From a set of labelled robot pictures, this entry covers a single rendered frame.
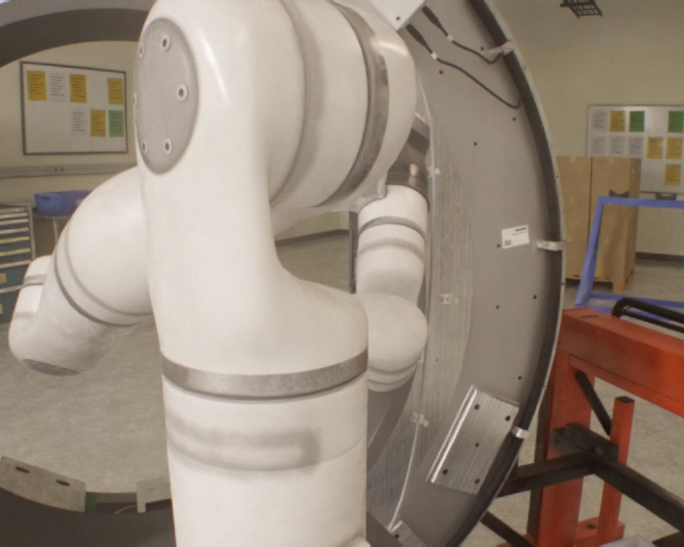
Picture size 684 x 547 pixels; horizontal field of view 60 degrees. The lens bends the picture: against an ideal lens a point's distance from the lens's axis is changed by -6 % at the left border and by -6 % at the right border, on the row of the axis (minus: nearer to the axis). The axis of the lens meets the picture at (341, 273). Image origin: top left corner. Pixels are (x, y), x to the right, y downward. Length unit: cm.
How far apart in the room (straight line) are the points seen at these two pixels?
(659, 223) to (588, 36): 283
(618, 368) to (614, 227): 538
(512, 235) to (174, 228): 82
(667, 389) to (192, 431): 128
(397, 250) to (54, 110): 644
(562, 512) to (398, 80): 172
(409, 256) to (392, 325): 9
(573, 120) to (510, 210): 860
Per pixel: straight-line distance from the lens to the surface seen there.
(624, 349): 154
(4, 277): 557
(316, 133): 23
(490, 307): 102
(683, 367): 142
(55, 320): 51
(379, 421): 94
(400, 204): 65
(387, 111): 25
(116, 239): 38
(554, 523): 192
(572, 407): 177
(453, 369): 102
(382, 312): 56
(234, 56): 22
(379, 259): 61
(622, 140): 946
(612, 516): 172
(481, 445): 109
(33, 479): 127
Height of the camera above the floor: 136
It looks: 11 degrees down
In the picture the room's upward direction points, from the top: straight up
